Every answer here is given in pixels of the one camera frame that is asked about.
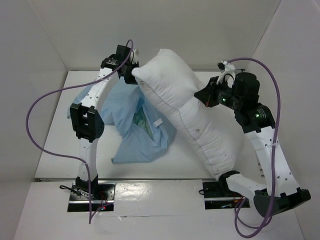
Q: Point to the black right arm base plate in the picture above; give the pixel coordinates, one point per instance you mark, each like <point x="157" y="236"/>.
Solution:
<point x="215" y="198"/>

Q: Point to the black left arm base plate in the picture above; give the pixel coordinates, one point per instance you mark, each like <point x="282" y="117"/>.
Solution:
<point x="102" y="200"/>

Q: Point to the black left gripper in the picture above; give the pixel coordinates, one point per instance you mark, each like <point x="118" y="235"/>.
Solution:
<point x="130" y="81"/>

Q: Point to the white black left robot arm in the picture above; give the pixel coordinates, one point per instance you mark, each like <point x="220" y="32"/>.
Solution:
<point x="86" y="119"/>

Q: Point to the white pillow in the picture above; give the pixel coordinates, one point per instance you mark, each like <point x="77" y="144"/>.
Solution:
<point x="169" y="84"/>

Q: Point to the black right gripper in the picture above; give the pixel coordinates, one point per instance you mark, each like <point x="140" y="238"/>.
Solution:
<point x="208" y="92"/>

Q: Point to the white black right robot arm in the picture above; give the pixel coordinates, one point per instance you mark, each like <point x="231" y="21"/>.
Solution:
<point x="281" y="190"/>

